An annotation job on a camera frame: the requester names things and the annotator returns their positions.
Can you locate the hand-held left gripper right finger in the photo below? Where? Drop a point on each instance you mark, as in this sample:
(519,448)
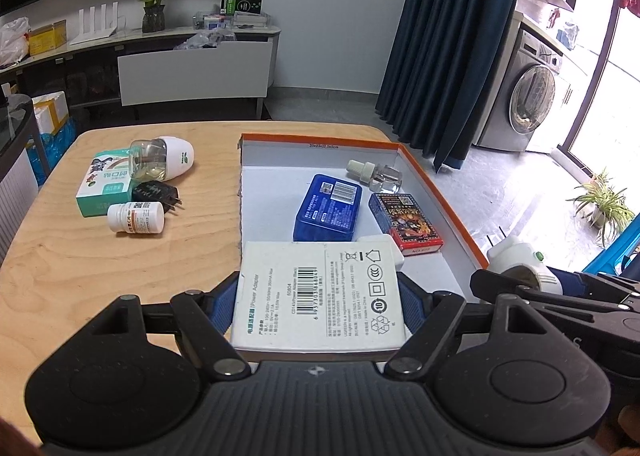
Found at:
(412,306)

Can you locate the orange-rimmed white cardboard box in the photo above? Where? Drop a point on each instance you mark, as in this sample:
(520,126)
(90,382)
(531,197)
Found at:
(270,206)

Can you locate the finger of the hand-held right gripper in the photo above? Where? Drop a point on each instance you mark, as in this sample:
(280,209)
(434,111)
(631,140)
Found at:
(565,281)
(500,283)

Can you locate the black power adapter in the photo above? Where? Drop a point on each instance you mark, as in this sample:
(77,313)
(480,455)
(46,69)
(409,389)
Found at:
(152,193)

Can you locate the person's right hand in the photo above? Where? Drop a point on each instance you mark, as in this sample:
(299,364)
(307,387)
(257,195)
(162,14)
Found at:
(630,428)

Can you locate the white plug-in vaporizer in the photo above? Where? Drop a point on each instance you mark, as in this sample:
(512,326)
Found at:
(517,256)

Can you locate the grey washing machine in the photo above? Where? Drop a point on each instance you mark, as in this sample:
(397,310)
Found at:
(530,101)

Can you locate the white yellow cardboard carton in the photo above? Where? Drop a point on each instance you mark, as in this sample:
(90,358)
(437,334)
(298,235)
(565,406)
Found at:
(50,111)

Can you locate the blue plastic object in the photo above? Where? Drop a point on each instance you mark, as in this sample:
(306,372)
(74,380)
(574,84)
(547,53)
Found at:
(612,258)

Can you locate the blue plastic box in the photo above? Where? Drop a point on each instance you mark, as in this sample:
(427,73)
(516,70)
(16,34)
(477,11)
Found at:
(327,206)

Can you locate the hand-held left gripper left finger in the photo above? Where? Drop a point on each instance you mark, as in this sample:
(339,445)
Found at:
(224,308)

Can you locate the clear plastic case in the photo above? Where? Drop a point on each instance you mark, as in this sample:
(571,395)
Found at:
(212,21)

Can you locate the blue wrapped bottle pack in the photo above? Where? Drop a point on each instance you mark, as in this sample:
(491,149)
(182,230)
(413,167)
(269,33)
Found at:
(52,151)

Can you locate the yellow cardboard box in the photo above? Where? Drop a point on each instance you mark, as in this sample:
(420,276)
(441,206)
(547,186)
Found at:
(47,39)

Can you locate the spider plant pot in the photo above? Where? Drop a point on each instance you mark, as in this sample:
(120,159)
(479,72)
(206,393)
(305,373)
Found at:
(602,206)

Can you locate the clear refill bottle white cap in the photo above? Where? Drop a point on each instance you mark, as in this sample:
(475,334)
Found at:
(380,176)

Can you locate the white pill bottle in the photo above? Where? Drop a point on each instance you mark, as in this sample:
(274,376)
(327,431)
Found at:
(137,217)

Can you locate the white vaporizer with liquid bottle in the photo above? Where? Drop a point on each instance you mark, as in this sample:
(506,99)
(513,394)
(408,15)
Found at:
(172,156)

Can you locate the white power adapter box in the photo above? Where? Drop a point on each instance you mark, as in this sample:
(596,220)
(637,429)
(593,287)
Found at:
(320,296)

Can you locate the dark curved counter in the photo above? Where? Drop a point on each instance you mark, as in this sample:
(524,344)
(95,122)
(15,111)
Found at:
(15,176)

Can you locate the white router with antennas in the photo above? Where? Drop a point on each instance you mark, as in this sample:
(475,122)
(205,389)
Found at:
(92,34)

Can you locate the red blue playing card box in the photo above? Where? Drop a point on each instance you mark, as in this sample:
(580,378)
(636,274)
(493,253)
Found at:
(405,221)

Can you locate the dark television cabinet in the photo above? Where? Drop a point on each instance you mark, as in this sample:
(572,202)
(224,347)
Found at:
(75,81)

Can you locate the green white bandage box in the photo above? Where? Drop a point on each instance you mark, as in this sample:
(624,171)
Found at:
(100,186)

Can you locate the white red plastic bag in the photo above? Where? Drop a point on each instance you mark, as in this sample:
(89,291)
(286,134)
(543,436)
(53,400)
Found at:
(12,41)

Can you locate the white cabinet drawer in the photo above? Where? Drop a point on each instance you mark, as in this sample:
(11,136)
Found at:
(195,76)

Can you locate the clear plastic bags pile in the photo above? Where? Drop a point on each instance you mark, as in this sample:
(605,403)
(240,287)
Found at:
(202,40)

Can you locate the dark blue curtain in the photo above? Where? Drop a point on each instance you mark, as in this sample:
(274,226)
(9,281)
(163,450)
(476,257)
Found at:
(440,36)

